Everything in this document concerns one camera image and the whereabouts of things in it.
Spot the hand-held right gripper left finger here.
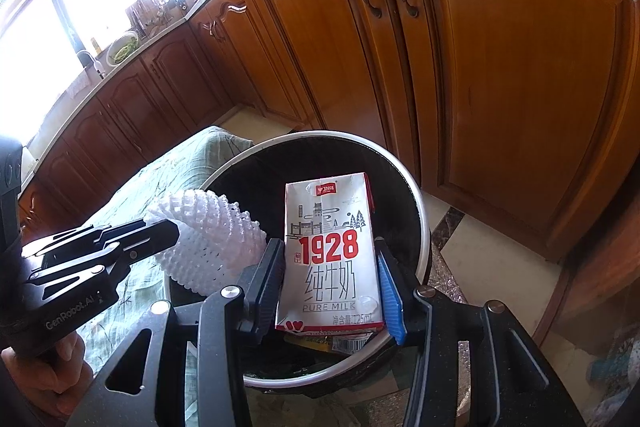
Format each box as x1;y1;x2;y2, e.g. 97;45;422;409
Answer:
65;238;287;427

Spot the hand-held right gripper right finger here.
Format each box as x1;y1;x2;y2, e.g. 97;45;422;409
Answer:
374;238;587;427

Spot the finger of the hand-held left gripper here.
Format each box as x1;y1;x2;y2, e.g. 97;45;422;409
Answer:
21;219;181;259
29;242;173;299

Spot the red and white milk carton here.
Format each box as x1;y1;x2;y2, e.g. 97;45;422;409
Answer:
273;172;387;337

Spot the white foam fruit net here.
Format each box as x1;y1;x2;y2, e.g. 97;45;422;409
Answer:
145;188;269;299

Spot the white round trash bin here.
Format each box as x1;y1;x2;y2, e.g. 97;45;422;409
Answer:
166;131;432;394

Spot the black bin liner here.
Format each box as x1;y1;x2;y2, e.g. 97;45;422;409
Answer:
171;137;426;383

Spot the person's left hand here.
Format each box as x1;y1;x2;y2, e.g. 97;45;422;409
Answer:
0;333;96;396

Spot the light green printed tablecloth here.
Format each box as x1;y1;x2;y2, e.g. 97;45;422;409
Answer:
20;126;254;385

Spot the wooden cabinet door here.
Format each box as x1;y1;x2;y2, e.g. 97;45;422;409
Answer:
241;0;417;168
188;13;237;120
369;0;637;264
47;104;147;210
216;0;310;128
141;26;230;144
96;61;187;168

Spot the metal kitchen faucet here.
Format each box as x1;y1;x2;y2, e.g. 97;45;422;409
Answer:
75;49;107;81

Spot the colander of green vegetables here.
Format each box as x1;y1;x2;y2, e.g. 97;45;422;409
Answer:
106;32;142;66

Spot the dish rack with utensils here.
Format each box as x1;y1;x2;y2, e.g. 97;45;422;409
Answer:
125;0;167;31

